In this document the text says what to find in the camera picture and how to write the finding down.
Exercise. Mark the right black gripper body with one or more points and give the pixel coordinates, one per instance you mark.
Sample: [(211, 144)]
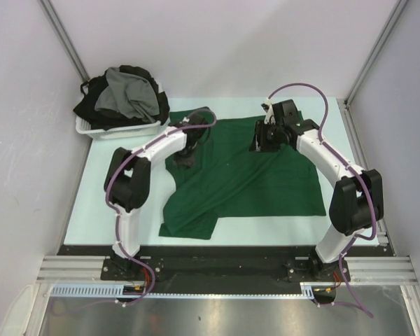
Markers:
[(272, 136)]

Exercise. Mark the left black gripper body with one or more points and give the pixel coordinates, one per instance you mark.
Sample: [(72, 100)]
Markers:
[(185, 157)]

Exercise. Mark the green t shirt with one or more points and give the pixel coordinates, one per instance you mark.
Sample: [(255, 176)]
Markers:
[(225, 179)]

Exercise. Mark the black t shirt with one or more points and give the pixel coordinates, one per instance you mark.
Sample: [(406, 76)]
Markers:
[(98, 120)]

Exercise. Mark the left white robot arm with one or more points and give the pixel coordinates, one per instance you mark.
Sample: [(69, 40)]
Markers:
[(128, 181)]

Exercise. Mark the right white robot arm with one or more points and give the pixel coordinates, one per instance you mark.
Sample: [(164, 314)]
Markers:
[(357, 202)]

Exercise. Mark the white plastic laundry basket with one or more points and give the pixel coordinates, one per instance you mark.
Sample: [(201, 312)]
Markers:
[(84, 127)]

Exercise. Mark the grey t shirt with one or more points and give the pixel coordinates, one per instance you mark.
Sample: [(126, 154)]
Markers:
[(130, 94)]

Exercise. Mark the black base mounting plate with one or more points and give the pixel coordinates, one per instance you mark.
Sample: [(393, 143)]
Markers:
[(231, 272)]

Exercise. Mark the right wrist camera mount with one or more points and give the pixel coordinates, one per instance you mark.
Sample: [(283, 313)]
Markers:
[(268, 109)]

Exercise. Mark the right aluminium corner post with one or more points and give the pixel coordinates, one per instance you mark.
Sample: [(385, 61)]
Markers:
[(383, 38)]

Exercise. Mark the aluminium corner post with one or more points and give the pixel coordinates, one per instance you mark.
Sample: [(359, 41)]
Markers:
[(383, 38), (63, 36)]

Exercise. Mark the left aluminium corner post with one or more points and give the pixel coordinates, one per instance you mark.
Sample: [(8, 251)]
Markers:
[(63, 36)]

